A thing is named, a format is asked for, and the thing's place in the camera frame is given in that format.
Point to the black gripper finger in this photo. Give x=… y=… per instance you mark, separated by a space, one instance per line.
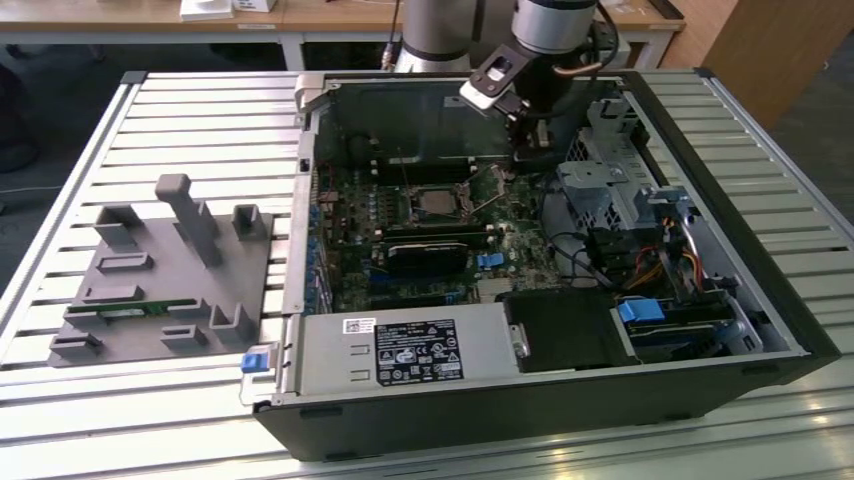
x=542 y=135
x=522 y=145

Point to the silver square CPU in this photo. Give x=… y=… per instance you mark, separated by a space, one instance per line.
x=442 y=201

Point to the black RAM slot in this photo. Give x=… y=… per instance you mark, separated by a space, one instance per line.
x=427 y=177
x=434 y=230
x=434 y=237
x=427 y=168

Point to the black CPU socket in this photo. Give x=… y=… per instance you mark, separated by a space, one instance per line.
x=441 y=216

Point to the grey metal drive cage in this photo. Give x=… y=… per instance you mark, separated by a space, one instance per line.
x=587 y=180

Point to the green motherboard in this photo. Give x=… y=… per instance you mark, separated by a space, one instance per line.
x=521 y=240

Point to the white paper sheet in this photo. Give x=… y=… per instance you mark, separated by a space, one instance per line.
x=630 y=7

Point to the blue board connector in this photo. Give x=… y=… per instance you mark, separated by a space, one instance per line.
x=489 y=260

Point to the black graphics card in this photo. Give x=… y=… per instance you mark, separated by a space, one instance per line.
x=427 y=257

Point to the silver chipset heatsink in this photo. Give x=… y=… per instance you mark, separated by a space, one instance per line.
x=497 y=285

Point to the wooden cabinet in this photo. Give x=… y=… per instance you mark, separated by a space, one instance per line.
x=768 y=50

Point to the hard disk in blue carrier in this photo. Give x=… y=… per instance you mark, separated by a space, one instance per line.
x=641 y=311

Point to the white box with dark print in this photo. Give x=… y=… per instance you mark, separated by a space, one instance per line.
x=257 y=5

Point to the grey power supply unit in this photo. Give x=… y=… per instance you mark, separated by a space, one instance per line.
x=334 y=350

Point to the black open PC case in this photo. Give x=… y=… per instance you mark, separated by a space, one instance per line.
x=467 y=425

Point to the blue case latch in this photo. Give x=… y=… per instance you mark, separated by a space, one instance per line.
x=254 y=362

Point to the grey parts rack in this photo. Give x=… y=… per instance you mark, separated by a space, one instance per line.
x=167 y=280

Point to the green RAM stick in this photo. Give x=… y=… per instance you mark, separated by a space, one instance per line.
x=156 y=306

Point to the wooden desk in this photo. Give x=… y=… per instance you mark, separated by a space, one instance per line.
x=100 y=22

